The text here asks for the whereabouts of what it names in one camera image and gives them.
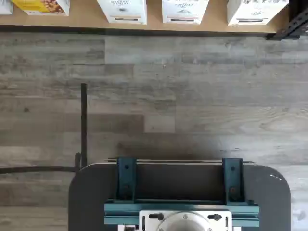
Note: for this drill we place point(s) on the grey cart platform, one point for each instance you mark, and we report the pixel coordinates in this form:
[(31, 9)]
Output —
[(84, 204)]

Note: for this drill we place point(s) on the black metal shelf post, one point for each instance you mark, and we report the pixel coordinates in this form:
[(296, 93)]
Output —
[(288, 26)]

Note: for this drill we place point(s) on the thin black rod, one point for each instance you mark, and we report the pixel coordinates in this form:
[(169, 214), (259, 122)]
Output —
[(84, 120)]

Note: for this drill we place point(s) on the yellow purely elizabeth box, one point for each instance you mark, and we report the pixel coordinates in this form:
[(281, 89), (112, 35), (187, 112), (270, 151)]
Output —
[(43, 7)]

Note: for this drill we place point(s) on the teal metal bracket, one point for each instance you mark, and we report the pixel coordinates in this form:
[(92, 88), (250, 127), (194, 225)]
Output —
[(232, 175), (126, 178)]

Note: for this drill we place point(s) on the blue flax cereal box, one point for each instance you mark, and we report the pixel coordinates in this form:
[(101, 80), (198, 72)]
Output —
[(5, 6)]

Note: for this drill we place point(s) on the white box pink strip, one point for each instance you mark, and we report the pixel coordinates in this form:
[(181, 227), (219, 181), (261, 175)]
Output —
[(184, 12)]

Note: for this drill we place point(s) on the teal aluminium rail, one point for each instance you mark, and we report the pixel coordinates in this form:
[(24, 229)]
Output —
[(120, 211)]

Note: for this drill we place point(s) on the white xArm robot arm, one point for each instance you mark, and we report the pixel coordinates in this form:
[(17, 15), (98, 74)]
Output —
[(185, 223)]

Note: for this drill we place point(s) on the white box yellow strip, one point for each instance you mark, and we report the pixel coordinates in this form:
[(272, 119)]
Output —
[(122, 12)]

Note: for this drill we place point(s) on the white mounting plate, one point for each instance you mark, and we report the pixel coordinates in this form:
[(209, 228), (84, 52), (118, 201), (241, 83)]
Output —
[(146, 223)]

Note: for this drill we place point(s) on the wooden shelf board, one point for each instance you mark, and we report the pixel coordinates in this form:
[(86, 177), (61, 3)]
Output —
[(154, 14)]

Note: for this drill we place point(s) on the white box black strip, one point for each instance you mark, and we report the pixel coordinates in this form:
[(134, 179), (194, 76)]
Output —
[(255, 12)]

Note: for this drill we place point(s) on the black metal shelf beam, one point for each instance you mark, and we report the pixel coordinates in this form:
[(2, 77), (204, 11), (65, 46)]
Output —
[(144, 32)]

